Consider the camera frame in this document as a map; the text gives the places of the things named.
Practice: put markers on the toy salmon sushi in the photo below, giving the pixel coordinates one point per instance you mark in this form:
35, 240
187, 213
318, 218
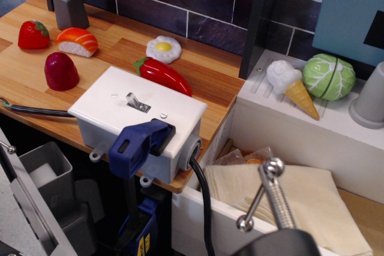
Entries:
77, 41

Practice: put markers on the beige folded cloth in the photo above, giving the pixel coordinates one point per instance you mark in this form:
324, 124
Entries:
312, 197

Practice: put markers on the red toy chili pepper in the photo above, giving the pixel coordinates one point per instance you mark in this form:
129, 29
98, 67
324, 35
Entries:
162, 74

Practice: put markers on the clear light switch toggle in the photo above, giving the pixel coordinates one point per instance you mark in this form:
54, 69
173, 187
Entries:
133, 102

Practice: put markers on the green toy cabbage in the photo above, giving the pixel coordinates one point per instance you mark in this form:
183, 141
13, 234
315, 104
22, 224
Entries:
328, 77

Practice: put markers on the orange packet in drawer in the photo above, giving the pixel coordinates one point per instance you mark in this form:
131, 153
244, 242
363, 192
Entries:
238, 157

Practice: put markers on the grey cup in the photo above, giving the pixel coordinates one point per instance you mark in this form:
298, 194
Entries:
367, 109

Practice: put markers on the grey toy salt shaker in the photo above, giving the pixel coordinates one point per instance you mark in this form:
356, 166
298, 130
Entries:
70, 14

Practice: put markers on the white light switch box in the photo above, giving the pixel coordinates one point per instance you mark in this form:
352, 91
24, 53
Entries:
102, 113

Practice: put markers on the red toy strawberry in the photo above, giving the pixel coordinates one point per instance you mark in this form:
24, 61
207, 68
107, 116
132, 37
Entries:
33, 35

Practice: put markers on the blue toy box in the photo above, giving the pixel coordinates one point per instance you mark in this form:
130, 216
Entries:
351, 28

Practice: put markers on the toy fried egg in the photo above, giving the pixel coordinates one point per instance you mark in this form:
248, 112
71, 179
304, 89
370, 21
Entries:
164, 49

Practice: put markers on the metal clamp screw handle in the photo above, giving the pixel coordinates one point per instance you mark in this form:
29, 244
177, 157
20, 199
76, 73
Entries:
270, 171

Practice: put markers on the grey metal bin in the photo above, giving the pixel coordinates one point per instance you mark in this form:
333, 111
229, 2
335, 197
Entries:
75, 204

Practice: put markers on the toy ice cream cone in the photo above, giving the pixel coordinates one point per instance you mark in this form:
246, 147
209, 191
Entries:
287, 80

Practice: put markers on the blue bar clamp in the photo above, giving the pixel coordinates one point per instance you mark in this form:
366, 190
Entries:
138, 233

